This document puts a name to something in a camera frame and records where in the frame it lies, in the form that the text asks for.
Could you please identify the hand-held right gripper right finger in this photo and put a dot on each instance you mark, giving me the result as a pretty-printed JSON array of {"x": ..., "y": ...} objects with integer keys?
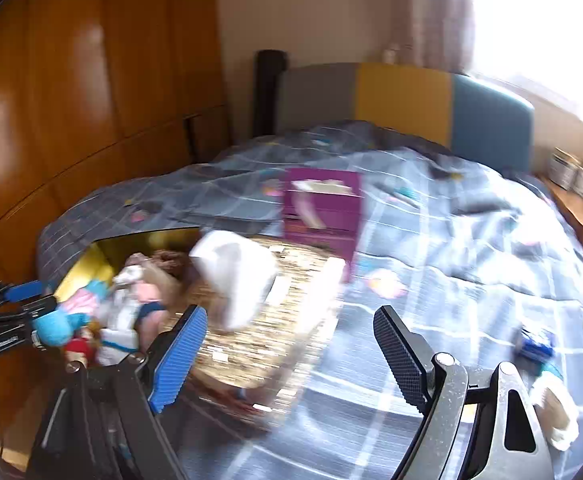
[{"x": 404, "y": 360}]

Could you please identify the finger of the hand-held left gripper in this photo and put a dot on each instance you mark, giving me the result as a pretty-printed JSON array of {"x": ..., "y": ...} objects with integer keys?
[
  {"x": 11, "y": 332},
  {"x": 23, "y": 291}
]

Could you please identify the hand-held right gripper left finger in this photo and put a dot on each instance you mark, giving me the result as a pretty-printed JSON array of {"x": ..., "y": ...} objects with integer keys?
[{"x": 179, "y": 360}]

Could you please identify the blue plush toy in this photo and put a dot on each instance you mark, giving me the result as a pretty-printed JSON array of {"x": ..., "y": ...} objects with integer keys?
[{"x": 58, "y": 327}]

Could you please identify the gold glitter gift box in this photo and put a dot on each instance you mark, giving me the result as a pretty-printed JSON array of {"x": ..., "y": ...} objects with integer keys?
[{"x": 271, "y": 330}]

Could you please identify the red plush toy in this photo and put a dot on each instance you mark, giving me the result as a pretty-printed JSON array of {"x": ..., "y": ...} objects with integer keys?
[{"x": 77, "y": 347}]

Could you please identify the pink pastel plush toy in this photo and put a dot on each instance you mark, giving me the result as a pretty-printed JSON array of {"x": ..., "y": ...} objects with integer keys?
[{"x": 91, "y": 300}]

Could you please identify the white plush doll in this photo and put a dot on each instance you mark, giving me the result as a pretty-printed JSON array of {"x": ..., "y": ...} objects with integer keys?
[{"x": 121, "y": 320}]

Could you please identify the grey checked printed blanket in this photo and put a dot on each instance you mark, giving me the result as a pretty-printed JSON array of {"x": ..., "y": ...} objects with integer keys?
[{"x": 446, "y": 270}]

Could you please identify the blue tissue packet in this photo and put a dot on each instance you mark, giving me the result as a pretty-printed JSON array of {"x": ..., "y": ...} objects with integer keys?
[{"x": 536, "y": 345}]

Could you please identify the white waffle knit cloth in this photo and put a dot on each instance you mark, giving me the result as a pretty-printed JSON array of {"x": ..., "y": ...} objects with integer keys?
[{"x": 556, "y": 410}]

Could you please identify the purple cardboard box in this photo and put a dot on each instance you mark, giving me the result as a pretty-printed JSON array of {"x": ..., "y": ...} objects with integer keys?
[{"x": 321, "y": 210}]

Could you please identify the grey yellow blue headboard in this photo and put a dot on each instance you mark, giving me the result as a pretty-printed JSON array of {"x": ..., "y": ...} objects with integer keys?
[{"x": 401, "y": 100}]

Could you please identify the beige curtain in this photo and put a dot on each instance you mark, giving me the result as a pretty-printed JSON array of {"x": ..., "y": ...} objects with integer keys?
[{"x": 439, "y": 10}]

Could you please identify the bright window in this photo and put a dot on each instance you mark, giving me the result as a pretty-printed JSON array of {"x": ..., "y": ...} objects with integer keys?
[{"x": 541, "y": 25}]

